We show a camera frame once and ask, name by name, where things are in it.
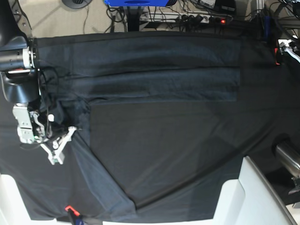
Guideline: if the orange black clamp right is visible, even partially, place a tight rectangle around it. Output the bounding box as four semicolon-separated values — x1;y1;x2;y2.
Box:
274;47;281;65

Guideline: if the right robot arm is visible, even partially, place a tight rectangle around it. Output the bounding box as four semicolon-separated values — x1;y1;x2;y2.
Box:
0;0;77;165

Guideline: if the white panel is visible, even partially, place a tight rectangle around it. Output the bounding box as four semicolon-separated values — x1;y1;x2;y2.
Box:
0;174;57;225
212;157;297;225

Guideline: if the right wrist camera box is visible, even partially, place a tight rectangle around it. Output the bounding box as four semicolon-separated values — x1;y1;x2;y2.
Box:
48;152;65;165

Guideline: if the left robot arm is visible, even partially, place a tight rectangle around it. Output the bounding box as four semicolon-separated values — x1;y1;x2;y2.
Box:
273;0;300;62

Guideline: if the white power strip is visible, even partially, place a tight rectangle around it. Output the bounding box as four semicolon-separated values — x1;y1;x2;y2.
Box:
140;11;211;23

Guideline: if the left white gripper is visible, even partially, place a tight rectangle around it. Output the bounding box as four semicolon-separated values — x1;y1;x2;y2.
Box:
278;39;300;63

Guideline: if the orange black clamp bottom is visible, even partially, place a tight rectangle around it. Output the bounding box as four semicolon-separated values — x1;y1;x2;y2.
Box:
65;205;85;225

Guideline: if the white panel left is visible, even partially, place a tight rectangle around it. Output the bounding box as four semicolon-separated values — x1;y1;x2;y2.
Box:
0;174;57;225

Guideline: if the blue plastic bin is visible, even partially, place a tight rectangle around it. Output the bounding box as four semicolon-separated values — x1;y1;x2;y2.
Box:
104;0;168;7

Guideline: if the black table cloth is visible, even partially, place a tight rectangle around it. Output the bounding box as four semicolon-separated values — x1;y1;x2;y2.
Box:
0;31;300;223

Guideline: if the dark grey T-shirt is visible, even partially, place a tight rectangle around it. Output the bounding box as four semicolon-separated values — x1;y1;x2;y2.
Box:
12;37;242;223

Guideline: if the blue clamp handle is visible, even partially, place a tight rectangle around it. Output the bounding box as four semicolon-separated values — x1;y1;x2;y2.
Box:
261;16;271;42

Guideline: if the orange black clamp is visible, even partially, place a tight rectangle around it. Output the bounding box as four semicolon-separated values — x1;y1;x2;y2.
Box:
274;47;281;65
65;205;85;225

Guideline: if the shiny metal pole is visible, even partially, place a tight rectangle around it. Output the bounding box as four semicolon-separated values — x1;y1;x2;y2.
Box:
274;140;300;178

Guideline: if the white panel right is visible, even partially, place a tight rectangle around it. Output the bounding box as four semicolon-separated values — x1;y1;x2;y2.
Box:
212;157;297;225

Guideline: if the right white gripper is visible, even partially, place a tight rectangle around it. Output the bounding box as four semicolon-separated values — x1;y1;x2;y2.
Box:
40;127;77;159

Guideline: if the black table leg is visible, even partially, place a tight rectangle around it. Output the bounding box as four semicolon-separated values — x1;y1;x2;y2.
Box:
125;6;144;32

